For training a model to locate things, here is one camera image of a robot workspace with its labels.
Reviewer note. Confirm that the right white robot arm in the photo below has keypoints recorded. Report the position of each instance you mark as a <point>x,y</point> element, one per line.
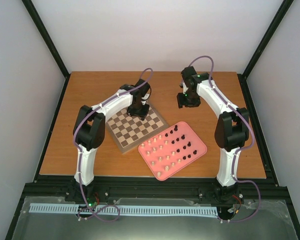
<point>232,128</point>

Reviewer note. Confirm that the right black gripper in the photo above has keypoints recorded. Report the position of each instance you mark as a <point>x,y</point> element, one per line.
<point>181,102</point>

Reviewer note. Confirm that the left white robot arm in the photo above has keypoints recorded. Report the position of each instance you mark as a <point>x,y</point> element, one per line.
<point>90,125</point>

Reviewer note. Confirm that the black aluminium frame rail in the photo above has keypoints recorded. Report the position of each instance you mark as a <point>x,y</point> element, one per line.
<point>108,189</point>

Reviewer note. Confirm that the right black corner post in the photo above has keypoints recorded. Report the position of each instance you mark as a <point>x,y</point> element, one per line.
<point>269,33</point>

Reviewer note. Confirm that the pink plastic tray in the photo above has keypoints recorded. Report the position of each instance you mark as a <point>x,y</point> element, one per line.
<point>172,150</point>

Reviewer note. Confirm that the left black corner post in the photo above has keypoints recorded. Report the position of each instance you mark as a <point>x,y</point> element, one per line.
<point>39,24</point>

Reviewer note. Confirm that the light blue cable duct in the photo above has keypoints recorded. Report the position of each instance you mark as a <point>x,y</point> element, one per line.
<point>126,210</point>

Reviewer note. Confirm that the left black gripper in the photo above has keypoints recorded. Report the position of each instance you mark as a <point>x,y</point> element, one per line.
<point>143,115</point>

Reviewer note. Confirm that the black corner post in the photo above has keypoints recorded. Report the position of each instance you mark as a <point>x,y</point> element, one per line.
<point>39,24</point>
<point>269,33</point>

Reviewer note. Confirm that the wooden chess board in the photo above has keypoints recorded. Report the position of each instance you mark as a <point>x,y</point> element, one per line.
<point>129,131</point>

